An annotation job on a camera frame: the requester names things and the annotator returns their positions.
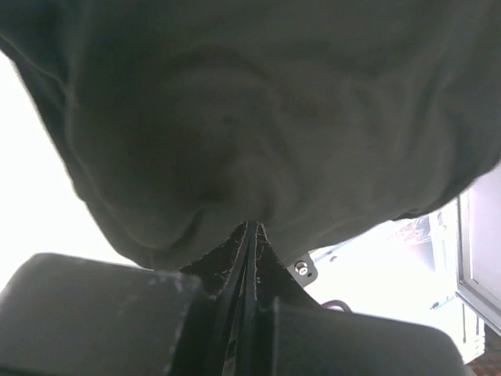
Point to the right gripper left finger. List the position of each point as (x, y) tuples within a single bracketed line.
[(63, 315)]

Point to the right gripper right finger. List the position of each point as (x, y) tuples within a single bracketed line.
[(289, 333)]

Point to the black t shirt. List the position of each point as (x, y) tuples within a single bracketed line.
[(178, 120)]

